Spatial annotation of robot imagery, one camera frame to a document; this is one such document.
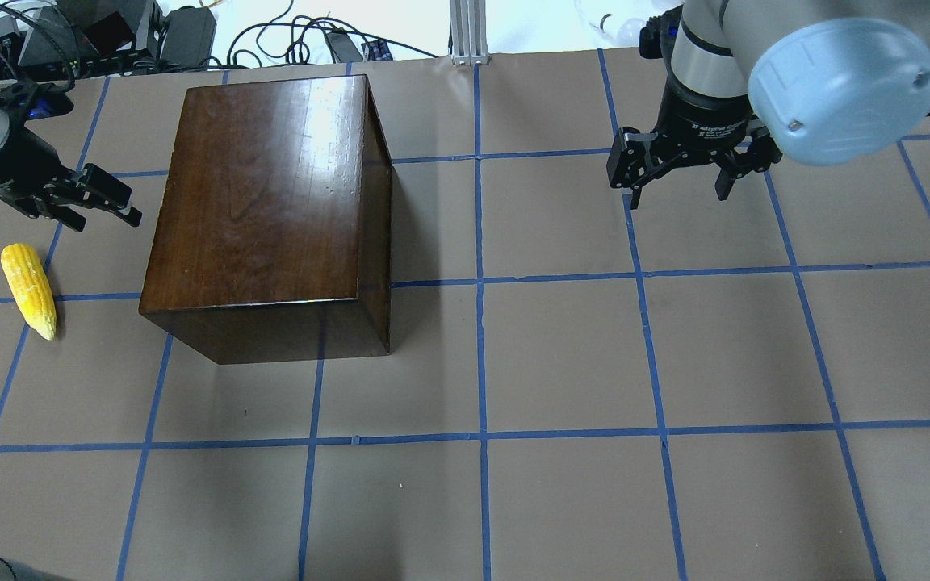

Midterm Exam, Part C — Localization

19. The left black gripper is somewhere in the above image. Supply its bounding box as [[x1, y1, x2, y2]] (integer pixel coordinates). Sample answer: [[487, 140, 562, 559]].
[[0, 159, 143, 232]]

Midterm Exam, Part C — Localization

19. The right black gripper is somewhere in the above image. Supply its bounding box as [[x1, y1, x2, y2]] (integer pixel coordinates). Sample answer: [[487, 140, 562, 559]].
[[606, 77, 782, 211]]

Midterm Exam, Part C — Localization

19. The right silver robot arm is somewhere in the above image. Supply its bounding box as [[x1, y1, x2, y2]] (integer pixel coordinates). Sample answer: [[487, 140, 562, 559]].
[[606, 1, 930, 208]]

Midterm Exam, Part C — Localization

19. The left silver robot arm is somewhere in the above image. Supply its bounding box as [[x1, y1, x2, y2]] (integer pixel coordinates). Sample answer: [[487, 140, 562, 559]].
[[0, 56, 143, 232]]

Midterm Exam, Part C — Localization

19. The yellow corn cob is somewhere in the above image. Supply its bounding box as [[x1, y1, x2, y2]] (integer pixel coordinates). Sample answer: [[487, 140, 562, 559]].
[[0, 243, 57, 340]]

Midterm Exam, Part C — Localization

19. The dark wooden drawer cabinet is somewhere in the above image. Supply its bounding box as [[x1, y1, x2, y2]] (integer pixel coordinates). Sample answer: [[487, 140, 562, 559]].
[[139, 76, 392, 365]]

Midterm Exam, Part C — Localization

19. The white light bulb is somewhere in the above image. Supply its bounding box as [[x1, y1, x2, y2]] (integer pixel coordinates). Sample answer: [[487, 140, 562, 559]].
[[595, 12, 647, 48]]

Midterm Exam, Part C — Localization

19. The black power adapter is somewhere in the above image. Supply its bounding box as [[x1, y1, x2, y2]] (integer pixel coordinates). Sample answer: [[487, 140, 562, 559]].
[[324, 28, 365, 64]]

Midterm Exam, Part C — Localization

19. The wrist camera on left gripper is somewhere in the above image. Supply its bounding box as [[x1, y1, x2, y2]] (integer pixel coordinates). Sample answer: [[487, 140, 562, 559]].
[[0, 82, 74, 122]]

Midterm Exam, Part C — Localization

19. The aluminium frame post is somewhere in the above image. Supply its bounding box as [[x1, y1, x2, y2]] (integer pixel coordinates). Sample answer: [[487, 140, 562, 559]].
[[449, 0, 490, 66]]

